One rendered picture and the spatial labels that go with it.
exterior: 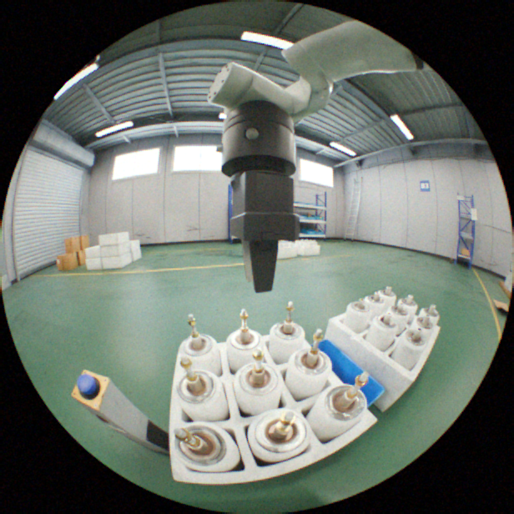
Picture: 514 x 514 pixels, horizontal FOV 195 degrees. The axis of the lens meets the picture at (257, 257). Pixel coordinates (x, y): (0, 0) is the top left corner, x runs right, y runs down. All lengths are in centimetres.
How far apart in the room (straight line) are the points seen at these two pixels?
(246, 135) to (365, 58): 15
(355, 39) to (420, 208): 636
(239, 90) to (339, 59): 11
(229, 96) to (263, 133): 8
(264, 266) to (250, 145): 12
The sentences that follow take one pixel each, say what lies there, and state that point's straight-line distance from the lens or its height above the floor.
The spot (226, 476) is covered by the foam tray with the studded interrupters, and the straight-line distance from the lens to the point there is 35.
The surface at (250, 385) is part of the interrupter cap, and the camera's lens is 31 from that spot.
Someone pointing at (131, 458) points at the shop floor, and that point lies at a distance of 63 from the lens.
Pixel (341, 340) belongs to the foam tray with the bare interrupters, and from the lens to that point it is 62.
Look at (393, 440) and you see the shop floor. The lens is 65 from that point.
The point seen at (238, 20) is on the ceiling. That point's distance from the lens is 358.
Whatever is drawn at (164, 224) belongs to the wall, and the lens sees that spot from 540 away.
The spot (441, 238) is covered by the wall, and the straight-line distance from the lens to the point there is 626.
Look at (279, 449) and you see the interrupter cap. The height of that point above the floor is 25.
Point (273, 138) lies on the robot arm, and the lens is 16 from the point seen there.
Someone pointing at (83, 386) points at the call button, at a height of 33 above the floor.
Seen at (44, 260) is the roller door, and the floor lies 19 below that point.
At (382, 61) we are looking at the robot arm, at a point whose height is 68.
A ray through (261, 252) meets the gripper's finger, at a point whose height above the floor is 50.
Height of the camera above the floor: 52
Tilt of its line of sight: 12 degrees down
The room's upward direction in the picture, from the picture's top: straight up
